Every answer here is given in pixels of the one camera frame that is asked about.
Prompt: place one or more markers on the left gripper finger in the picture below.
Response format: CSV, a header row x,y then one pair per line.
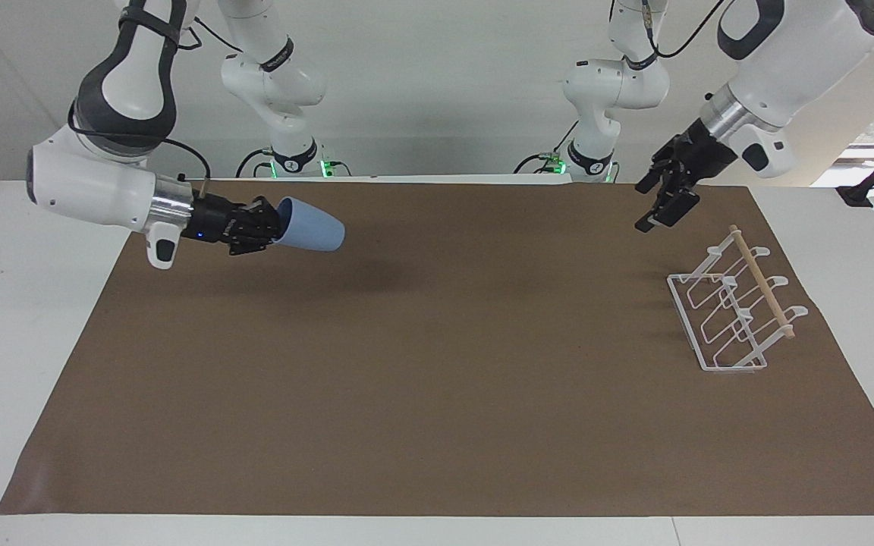
x,y
655,174
672,208

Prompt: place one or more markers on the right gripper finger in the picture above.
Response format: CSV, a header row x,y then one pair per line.
x,y
253,239
264,212

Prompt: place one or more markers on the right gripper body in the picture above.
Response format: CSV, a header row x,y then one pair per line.
x,y
217,220

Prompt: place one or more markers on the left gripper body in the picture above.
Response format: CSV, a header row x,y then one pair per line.
x,y
699,155

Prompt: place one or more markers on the light blue cup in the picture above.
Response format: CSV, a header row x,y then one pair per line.
x,y
315,227

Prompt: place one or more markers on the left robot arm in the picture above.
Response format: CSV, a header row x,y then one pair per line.
x,y
793,53

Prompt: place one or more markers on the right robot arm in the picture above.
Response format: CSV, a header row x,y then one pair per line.
x,y
95,186

